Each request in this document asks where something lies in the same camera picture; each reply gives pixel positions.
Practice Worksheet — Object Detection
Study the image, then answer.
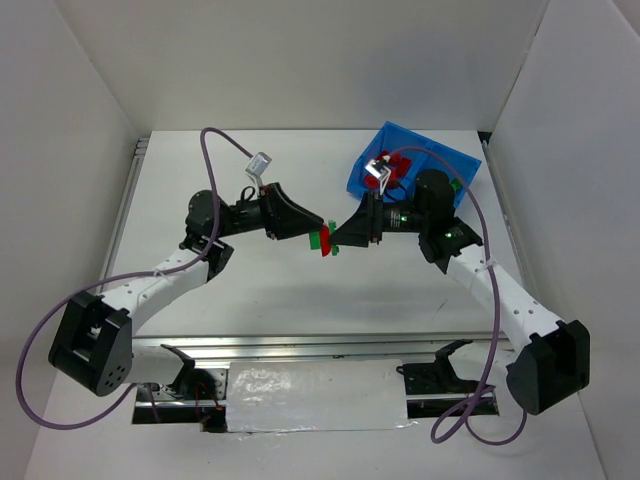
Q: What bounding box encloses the red long lego brick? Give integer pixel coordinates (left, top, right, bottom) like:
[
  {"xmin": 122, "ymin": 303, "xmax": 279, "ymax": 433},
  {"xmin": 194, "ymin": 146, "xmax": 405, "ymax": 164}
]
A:
[{"xmin": 395, "ymin": 157, "xmax": 412, "ymax": 178}]

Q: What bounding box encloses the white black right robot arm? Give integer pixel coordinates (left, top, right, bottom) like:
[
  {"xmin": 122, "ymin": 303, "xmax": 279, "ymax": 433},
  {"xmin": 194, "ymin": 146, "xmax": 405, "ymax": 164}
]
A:
[{"xmin": 329, "ymin": 169, "xmax": 590, "ymax": 415}]

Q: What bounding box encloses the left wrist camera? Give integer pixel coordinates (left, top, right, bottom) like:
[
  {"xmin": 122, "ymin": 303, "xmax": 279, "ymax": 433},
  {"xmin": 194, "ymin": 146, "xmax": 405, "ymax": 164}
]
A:
[{"xmin": 245, "ymin": 152, "xmax": 272, "ymax": 186}]

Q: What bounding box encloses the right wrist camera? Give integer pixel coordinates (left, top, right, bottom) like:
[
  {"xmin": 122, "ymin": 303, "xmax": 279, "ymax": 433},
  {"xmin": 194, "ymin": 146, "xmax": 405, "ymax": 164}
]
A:
[{"xmin": 364, "ymin": 158, "xmax": 392, "ymax": 195}]

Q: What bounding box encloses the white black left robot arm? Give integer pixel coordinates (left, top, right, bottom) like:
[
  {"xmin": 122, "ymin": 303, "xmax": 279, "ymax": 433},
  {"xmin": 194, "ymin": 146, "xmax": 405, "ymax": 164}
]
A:
[{"xmin": 48, "ymin": 183, "xmax": 324, "ymax": 397}]

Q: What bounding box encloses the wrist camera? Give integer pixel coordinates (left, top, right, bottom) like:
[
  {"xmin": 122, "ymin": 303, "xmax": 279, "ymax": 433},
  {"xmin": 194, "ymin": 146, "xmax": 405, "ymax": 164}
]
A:
[
  {"xmin": 245, "ymin": 152, "xmax": 272, "ymax": 186},
  {"xmin": 364, "ymin": 158, "xmax": 392, "ymax": 195}
]

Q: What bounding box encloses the red arch lego piece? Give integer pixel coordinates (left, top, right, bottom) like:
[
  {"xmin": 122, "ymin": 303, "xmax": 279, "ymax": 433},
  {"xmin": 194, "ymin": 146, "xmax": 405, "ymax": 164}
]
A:
[{"xmin": 364, "ymin": 177, "xmax": 378, "ymax": 188}]

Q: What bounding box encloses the green lego brick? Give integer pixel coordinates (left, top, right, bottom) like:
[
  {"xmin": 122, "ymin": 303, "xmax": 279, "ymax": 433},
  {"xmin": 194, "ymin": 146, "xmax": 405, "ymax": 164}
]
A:
[{"xmin": 450, "ymin": 179, "xmax": 462, "ymax": 192}]

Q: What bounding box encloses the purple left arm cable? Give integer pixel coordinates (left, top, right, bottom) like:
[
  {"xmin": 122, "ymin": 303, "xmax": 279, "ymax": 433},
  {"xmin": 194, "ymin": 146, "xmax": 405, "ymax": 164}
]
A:
[{"xmin": 14, "ymin": 127, "xmax": 259, "ymax": 431}]

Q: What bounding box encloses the white taped cover plate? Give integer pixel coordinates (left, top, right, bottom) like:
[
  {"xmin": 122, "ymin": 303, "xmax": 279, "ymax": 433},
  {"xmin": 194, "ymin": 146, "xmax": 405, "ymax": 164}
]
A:
[{"xmin": 226, "ymin": 359, "xmax": 410, "ymax": 433}]

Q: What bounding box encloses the green plate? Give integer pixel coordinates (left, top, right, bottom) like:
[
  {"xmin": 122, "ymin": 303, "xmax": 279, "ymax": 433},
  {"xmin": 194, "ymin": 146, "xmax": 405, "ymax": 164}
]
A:
[
  {"xmin": 328, "ymin": 220, "xmax": 340, "ymax": 256},
  {"xmin": 309, "ymin": 231, "xmax": 321, "ymax": 250}
]

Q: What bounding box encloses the aluminium table edge rail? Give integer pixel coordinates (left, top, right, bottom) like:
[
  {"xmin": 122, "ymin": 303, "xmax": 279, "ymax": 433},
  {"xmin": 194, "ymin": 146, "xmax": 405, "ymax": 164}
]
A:
[{"xmin": 133, "ymin": 332, "xmax": 490, "ymax": 361}]

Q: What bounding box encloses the red lego piece in bin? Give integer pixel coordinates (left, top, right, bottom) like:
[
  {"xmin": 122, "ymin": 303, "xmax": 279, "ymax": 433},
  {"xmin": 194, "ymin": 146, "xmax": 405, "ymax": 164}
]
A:
[{"xmin": 378, "ymin": 150, "xmax": 393, "ymax": 162}]

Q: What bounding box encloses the blue plastic sorting bin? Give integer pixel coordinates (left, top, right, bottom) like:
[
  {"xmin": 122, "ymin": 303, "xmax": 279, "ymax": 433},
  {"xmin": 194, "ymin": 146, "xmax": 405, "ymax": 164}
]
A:
[{"xmin": 345, "ymin": 121, "xmax": 483, "ymax": 207}]

